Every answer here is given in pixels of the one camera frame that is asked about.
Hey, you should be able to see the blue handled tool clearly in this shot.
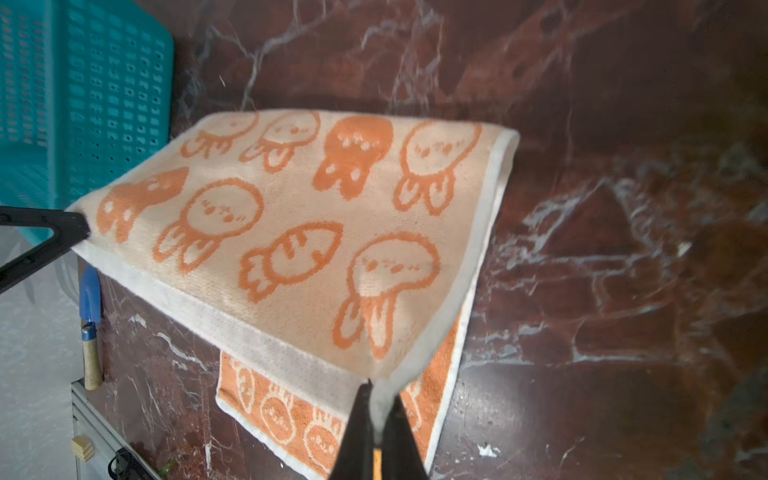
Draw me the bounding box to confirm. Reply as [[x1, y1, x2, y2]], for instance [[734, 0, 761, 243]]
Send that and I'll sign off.
[[79, 266, 103, 391]]

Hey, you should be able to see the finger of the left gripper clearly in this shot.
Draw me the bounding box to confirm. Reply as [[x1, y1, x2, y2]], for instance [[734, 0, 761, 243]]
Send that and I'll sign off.
[[0, 205, 91, 295]]

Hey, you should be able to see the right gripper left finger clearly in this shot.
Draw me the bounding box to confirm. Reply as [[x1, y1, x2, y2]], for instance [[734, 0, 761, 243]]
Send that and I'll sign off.
[[328, 383, 374, 480]]

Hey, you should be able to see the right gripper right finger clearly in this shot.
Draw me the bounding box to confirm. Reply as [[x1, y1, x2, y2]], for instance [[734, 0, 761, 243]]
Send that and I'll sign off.
[[381, 397, 429, 480]]

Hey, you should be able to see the orange rabbit towel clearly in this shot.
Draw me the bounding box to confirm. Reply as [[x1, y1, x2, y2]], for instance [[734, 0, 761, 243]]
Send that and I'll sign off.
[[72, 110, 520, 479]]

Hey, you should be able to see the teal plastic basket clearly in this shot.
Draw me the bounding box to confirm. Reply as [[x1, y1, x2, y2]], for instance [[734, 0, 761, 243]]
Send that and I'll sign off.
[[1, 0, 174, 209]]

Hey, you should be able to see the wooden block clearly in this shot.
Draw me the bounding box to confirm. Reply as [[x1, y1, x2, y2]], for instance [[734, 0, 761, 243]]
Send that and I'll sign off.
[[70, 435, 95, 462]]

